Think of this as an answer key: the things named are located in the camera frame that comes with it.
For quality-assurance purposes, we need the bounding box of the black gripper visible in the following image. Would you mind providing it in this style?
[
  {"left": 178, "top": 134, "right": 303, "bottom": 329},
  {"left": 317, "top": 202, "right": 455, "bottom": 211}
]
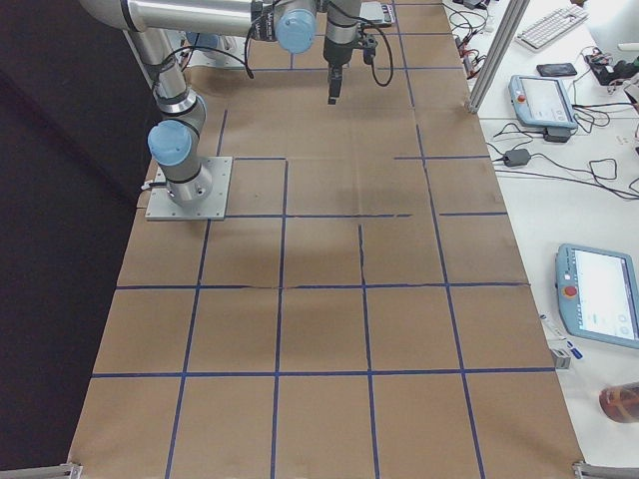
[{"left": 323, "top": 42, "right": 352, "bottom": 104}]

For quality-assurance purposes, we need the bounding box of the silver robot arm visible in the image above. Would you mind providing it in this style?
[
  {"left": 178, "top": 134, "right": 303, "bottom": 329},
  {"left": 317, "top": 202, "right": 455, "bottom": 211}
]
[{"left": 82, "top": 1, "right": 363, "bottom": 208}]

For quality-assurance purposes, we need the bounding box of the silver digital kitchen scale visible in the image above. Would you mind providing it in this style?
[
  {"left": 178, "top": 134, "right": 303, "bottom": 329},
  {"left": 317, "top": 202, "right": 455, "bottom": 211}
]
[{"left": 359, "top": 1, "right": 395, "bottom": 27}]

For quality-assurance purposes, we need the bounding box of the black power adapter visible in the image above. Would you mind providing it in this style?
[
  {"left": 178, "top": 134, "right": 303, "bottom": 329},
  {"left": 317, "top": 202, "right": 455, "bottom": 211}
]
[{"left": 502, "top": 149, "right": 531, "bottom": 168}]

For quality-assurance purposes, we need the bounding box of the far blue teach pendant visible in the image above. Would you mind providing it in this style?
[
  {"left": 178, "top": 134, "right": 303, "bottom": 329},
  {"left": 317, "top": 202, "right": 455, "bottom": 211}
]
[{"left": 508, "top": 75, "right": 578, "bottom": 130}]

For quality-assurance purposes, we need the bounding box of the blue teach pendant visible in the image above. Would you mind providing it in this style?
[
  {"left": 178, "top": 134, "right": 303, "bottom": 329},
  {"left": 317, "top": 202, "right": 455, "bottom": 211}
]
[
  {"left": 555, "top": 243, "right": 638, "bottom": 349},
  {"left": 508, "top": 75, "right": 578, "bottom": 130}
]

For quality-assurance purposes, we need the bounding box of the black smartphone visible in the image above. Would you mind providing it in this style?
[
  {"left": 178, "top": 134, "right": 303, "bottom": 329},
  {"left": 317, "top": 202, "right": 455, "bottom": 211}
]
[{"left": 536, "top": 63, "right": 577, "bottom": 78}]

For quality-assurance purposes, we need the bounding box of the white keyboard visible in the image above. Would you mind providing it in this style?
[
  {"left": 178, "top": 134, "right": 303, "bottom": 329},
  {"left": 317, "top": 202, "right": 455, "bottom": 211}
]
[{"left": 514, "top": 5, "right": 589, "bottom": 52}]

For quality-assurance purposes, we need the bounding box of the near blue teach pendant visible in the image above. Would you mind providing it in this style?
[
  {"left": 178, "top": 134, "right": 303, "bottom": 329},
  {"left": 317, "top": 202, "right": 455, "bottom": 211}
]
[{"left": 555, "top": 243, "right": 638, "bottom": 349}]

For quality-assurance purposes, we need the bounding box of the brown glass bottle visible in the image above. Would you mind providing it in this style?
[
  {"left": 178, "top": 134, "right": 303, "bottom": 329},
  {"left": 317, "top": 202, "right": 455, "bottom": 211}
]
[{"left": 599, "top": 382, "right": 638, "bottom": 423}]

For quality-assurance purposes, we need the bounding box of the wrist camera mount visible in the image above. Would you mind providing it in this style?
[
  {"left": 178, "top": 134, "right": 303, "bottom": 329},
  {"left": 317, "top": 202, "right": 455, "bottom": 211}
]
[{"left": 359, "top": 32, "right": 378, "bottom": 66}]

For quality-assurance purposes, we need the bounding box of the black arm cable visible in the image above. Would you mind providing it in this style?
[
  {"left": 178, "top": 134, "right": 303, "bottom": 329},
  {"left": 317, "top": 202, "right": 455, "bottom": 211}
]
[{"left": 356, "top": 19, "right": 395, "bottom": 87}]

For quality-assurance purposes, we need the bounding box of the aluminium frame post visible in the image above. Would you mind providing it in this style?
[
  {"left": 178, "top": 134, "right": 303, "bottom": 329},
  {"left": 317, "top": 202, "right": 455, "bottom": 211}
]
[{"left": 465, "top": 0, "right": 529, "bottom": 114}]

